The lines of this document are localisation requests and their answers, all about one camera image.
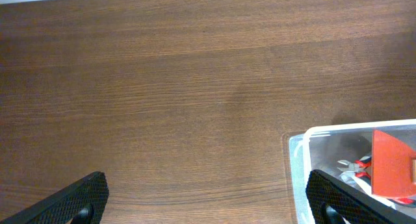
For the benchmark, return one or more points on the orange scraper with wooden handle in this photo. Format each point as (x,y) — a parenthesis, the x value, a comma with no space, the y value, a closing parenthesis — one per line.
(393,167)

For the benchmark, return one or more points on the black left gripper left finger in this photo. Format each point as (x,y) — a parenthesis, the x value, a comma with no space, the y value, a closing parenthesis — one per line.
(83,201)

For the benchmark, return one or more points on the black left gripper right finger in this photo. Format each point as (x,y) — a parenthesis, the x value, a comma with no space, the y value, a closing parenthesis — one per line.
(332,201)

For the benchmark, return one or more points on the clear plastic storage box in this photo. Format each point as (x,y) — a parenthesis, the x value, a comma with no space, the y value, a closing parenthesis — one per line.
(321,148)

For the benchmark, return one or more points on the red handled pliers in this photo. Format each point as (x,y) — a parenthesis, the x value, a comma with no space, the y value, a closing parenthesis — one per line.
(360,167)

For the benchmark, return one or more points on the clear pack of coloured bits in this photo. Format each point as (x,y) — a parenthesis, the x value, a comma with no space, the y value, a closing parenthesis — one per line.
(363,183)

